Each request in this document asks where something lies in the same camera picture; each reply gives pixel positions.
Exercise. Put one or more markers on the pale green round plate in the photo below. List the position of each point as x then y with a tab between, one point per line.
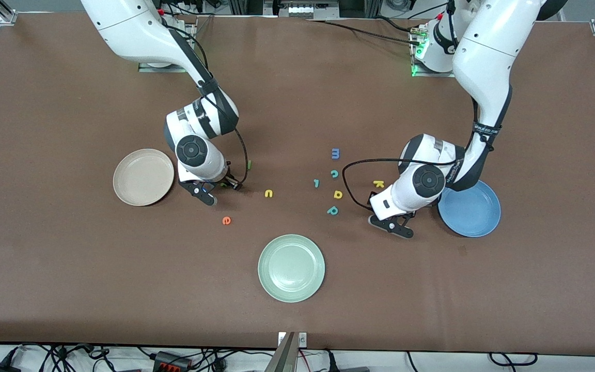
291	268

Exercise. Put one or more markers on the teal letter p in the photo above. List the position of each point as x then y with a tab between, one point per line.
332	210

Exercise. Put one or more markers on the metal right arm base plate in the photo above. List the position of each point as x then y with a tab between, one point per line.
153	68

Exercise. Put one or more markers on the grey camera mounting pole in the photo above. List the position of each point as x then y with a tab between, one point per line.
284	356

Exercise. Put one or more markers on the beige round plate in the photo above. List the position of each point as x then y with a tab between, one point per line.
142	178

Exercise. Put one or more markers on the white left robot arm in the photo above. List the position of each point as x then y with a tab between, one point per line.
488	62

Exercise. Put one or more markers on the black power strip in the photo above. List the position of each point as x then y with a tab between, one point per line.
166	357

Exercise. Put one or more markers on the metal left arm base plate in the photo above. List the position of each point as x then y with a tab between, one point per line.
432	75

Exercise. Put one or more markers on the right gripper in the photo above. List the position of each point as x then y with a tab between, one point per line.
223	181

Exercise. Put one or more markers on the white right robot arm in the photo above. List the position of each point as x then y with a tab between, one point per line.
132	31

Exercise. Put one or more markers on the blue round plate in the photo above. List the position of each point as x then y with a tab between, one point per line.
475	217

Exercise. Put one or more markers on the white pole bracket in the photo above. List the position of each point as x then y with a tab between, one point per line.
302	339

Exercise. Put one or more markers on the yellow letter k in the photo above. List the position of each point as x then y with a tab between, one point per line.
378	184

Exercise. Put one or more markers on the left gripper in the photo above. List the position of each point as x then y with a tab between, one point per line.
371	196

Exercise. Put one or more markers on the grey electronics box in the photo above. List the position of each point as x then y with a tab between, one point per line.
302	10

